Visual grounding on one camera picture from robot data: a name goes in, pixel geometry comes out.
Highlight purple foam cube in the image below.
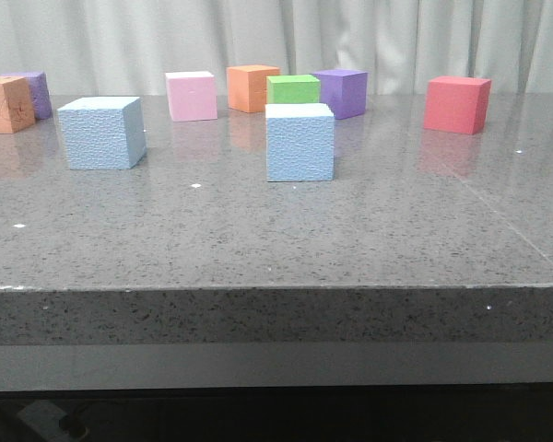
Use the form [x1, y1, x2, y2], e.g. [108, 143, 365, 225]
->
[6, 71, 53, 120]
[312, 69, 368, 120]

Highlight orange foam cube centre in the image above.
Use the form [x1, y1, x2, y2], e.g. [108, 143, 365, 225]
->
[226, 64, 280, 113]

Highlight light blue foam cube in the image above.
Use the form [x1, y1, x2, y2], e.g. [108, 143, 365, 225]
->
[265, 103, 335, 181]
[57, 97, 147, 170]

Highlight purple foam cube left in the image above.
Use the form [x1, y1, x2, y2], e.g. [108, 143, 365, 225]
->
[6, 71, 53, 120]

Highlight orange foam cube left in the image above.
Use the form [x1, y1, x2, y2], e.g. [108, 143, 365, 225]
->
[0, 76, 35, 134]

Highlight pink foam cube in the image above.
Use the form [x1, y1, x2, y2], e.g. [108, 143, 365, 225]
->
[165, 71, 218, 122]

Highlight white pleated curtain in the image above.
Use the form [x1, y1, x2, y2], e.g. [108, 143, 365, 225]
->
[0, 1, 553, 95]

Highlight orange foam cube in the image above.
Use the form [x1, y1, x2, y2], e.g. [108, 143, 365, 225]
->
[0, 76, 35, 134]
[226, 64, 280, 113]

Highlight red foam cube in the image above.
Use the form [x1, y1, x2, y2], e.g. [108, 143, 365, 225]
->
[423, 76, 492, 134]

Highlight green foam cube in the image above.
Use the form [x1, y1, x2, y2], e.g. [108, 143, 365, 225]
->
[266, 75, 321, 104]

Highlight purple foam cube centre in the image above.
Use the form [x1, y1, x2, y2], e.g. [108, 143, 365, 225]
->
[312, 69, 368, 120]

